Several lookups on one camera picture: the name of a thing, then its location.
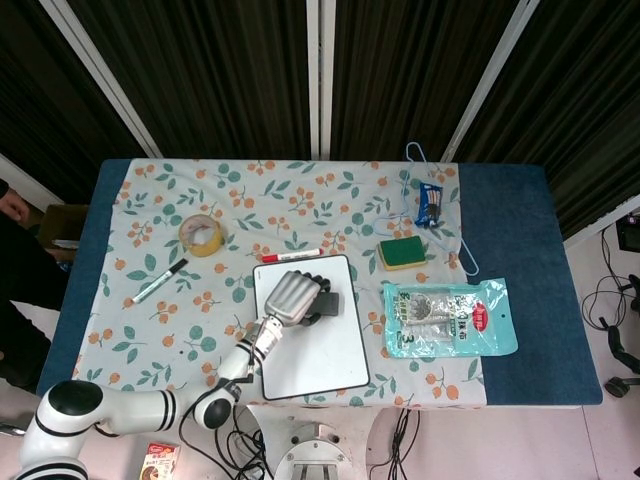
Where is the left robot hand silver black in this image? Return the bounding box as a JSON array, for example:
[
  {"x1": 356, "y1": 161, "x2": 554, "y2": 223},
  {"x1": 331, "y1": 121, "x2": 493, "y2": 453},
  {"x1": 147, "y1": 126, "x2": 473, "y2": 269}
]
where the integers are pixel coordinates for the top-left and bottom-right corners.
[{"x1": 262, "y1": 269, "x2": 335, "y2": 327}]

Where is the grey whiteboard eraser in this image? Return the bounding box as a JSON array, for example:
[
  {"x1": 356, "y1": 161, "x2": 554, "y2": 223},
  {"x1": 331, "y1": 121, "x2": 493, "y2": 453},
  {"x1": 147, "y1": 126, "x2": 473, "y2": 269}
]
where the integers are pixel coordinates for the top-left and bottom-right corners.
[{"x1": 312, "y1": 292, "x2": 343, "y2": 318}]

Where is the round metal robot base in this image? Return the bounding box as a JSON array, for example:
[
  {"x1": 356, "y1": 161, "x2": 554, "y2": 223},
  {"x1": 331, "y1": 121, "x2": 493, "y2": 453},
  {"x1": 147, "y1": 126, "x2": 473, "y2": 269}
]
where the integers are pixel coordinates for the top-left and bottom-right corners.
[{"x1": 273, "y1": 422, "x2": 361, "y2": 480}]

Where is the red cap marker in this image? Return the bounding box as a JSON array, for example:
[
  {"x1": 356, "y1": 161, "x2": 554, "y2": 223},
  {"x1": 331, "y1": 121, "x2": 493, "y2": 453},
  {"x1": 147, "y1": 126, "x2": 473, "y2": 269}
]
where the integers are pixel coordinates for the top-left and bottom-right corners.
[{"x1": 261, "y1": 247, "x2": 325, "y2": 264}]

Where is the floral tablecloth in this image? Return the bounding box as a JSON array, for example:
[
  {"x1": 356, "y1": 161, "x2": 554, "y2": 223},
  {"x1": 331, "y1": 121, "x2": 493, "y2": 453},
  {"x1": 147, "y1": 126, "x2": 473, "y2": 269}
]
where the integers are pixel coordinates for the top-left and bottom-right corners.
[{"x1": 69, "y1": 158, "x2": 489, "y2": 407}]

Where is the yellow tape roll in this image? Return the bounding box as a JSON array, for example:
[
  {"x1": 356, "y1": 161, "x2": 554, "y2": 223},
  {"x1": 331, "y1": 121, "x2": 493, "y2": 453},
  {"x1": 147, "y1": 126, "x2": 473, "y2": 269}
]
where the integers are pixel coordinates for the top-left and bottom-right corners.
[{"x1": 178, "y1": 214, "x2": 226, "y2": 258}]

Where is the green yellow sponge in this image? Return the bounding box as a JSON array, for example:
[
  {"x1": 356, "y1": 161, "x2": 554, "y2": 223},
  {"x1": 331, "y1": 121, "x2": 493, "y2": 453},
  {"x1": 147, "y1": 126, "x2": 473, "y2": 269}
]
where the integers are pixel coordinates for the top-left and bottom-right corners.
[{"x1": 378, "y1": 236, "x2": 429, "y2": 273}]

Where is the black cap marker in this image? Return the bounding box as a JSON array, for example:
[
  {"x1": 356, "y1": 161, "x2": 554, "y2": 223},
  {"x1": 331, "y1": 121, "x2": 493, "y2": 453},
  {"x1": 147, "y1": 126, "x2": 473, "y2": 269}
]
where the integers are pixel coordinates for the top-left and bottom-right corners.
[{"x1": 131, "y1": 258, "x2": 189, "y2": 304}]

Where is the blue cookie pack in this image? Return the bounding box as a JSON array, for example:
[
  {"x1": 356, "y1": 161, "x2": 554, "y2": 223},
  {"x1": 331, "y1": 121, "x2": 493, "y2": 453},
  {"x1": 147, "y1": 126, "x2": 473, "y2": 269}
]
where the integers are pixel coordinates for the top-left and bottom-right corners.
[{"x1": 414, "y1": 181, "x2": 445, "y2": 229}]

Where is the teal cleaning cloth package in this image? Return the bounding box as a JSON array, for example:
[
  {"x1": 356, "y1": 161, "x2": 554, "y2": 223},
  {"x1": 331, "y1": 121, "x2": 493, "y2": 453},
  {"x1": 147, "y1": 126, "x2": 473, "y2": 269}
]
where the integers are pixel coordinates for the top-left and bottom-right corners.
[{"x1": 382, "y1": 277, "x2": 520, "y2": 360}]

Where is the orange snack box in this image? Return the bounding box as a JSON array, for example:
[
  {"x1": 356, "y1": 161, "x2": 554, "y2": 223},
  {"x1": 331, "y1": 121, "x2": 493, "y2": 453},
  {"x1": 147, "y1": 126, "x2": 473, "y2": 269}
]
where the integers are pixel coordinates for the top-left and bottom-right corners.
[{"x1": 144, "y1": 441, "x2": 182, "y2": 480}]

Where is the blue felt table cover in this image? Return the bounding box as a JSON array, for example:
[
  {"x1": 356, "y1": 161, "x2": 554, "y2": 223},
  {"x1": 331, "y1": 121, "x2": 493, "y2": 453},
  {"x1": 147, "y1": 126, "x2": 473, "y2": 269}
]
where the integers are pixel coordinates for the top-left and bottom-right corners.
[{"x1": 37, "y1": 158, "x2": 604, "y2": 406}]

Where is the cardboard box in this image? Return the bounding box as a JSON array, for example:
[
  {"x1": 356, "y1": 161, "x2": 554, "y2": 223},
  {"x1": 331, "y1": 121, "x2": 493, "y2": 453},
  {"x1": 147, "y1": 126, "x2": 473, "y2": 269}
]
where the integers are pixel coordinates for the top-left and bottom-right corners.
[{"x1": 38, "y1": 203, "x2": 91, "y2": 251}]

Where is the person in dark clothes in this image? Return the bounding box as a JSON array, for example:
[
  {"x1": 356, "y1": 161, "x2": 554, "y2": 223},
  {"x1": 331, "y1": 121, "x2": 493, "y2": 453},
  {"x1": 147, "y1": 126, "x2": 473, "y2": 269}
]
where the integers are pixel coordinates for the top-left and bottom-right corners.
[{"x1": 0, "y1": 179, "x2": 66, "y2": 391}]

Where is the white whiteboard black frame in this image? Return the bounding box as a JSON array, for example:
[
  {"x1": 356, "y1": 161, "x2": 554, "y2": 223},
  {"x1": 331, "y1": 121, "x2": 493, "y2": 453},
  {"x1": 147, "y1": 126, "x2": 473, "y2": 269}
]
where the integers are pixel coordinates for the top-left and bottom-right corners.
[{"x1": 251, "y1": 253, "x2": 371, "y2": 401}]

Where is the black floor cable bundle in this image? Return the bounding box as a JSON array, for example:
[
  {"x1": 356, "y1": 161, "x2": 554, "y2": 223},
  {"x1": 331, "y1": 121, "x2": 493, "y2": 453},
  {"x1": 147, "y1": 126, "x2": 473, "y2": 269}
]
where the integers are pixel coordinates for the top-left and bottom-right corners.
[
  {"x1": 179, "y1": 399, "x2": 275, "y2": 480},
  {"x1": 369, "y1": 407, "x2": 421, "y2": 480}
]

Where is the blue wire hanger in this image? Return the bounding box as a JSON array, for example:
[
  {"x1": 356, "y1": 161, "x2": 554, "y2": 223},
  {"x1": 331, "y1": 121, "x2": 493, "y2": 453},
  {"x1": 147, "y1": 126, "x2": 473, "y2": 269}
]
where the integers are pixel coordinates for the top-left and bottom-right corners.
[{"x1": 374, "y1": 142, "x2": 480, "y2": 276}]

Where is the white partition frame post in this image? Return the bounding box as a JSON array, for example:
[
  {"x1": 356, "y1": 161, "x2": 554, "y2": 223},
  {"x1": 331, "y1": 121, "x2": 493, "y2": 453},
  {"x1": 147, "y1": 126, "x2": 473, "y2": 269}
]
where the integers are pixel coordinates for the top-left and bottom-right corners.
[
  {"x1": 439, "y1": 0, "x2": 542, "y2": 162},
  {"x1": 39, "y1": 0, "x2": 162, "y2": 159},
  {"x1": 305, "y1": 0, "x2": 336, "y2": 160}
]

